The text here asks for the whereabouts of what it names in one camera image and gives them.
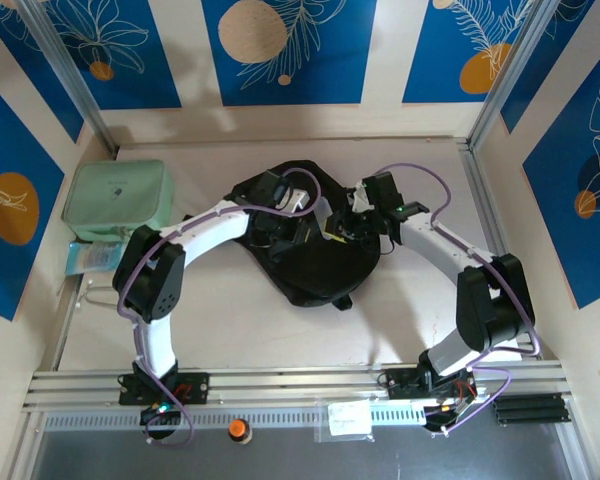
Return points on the black backpack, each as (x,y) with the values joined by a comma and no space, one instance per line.
(320,270)

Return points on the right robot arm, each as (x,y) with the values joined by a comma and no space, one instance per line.
(430,240)

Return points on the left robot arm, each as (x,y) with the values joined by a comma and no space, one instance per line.
(205,235)

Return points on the mint green zip pencil case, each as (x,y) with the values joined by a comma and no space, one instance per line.
(115,200)

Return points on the clear bag with paper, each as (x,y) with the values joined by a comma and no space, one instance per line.
(347,417)

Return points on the light blue plastic packet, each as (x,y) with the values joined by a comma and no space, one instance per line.
(87,257)

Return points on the orange capped bottle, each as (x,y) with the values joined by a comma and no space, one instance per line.
(240,430)

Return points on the black ribbed profile piece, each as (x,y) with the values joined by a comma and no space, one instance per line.
(527,410)

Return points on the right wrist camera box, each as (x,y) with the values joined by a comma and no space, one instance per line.
(380,187)

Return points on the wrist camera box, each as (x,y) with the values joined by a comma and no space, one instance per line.
(270,185)
(380,187)

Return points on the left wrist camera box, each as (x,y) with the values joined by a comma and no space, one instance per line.
(270,185)

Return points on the aluminium side rail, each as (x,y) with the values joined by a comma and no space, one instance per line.
(495,210)
(62,340)

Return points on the aluminium front rail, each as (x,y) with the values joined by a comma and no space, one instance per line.
(290,382)

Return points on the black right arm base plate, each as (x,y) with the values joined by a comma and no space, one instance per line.
(402,382)

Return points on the blue floral wall poster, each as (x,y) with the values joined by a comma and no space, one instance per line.
(440,50)
(570,250)
(555,65)
(10,260)
(30,70)
(330,50)
(130,60)

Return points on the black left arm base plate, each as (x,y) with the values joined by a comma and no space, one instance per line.
(195,387)

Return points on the aluminium frame post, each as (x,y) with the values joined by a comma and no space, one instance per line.
(510,75)
(67,75)

